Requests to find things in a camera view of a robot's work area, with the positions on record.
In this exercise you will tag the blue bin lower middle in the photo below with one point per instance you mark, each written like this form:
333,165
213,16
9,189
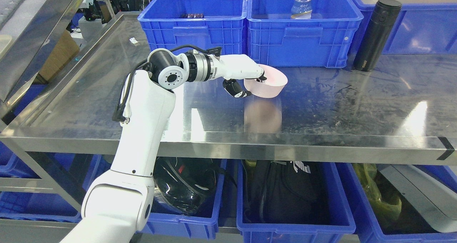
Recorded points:
341,218

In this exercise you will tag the cardboard box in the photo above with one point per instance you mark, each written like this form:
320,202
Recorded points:
64,51

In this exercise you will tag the blue bin top left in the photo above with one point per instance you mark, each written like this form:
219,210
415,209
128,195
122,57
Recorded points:
202,23

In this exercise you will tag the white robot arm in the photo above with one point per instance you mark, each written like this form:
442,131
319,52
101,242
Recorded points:
118,203

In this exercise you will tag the blue bin lower left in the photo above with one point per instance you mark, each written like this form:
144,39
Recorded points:
203,224

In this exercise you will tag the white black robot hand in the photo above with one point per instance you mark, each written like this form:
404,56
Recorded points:
236,67

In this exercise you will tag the black bag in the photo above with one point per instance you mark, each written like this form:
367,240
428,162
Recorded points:
287,192

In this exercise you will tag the clear water bottle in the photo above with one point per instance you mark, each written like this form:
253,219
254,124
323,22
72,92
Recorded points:
301,10

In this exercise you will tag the blue bin lower right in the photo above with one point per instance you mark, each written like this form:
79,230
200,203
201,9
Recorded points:
367,226

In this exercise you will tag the blue bin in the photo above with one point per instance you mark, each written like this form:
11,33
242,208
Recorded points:
202,23
274,39
367,226
422,27
341,218
203,224

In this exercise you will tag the blue bin top right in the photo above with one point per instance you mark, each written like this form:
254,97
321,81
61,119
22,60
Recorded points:
422,27

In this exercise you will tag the yellow green plastic bag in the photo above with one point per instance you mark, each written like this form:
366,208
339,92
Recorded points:
382,196

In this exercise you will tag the black helmet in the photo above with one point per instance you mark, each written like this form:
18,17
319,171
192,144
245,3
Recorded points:
183,185

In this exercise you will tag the pink bowl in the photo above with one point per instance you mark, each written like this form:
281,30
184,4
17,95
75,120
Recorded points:
271,87

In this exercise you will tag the black thermos bottle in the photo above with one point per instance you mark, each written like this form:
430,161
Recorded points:
380,25

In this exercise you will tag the blue bin top middle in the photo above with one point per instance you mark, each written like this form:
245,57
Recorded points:
274,39

